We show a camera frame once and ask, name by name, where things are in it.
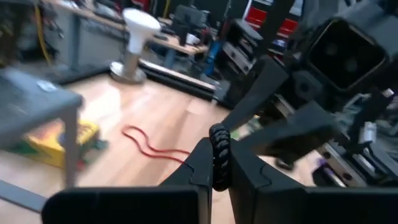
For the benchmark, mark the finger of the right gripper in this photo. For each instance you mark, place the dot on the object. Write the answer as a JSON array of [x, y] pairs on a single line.
[[261, 90], [295, 133]]

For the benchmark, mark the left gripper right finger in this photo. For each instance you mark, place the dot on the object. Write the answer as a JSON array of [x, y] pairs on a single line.
[[311, 207]]

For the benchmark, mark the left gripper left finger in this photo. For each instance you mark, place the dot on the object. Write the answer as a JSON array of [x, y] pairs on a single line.
[[124, 207]]

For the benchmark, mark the red rubber band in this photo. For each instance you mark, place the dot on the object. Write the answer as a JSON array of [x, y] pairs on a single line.
[[123, 133]]

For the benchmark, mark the black desk device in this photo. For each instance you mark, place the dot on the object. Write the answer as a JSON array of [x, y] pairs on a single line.
[[186, 18]]

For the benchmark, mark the blue cloth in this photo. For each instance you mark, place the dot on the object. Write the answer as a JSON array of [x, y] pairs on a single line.
[[213, 59]]

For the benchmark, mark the rack with red bins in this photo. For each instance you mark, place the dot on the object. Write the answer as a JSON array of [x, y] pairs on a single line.
[[258, 14]]

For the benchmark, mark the white mug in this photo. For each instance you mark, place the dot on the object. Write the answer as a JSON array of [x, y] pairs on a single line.
[[192, 39]]

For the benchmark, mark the yellow green crayon box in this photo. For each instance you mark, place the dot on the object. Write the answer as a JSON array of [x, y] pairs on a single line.
[[43, 143]]

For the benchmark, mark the grey perforated metal shelf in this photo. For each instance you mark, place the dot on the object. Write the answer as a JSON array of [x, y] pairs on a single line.
[[28, 102]]

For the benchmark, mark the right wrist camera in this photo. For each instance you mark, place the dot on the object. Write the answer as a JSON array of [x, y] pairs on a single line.
[[345, 56]]

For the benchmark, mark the black aluminium table frame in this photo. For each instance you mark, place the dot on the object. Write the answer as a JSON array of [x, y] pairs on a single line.
[[186, 84]]

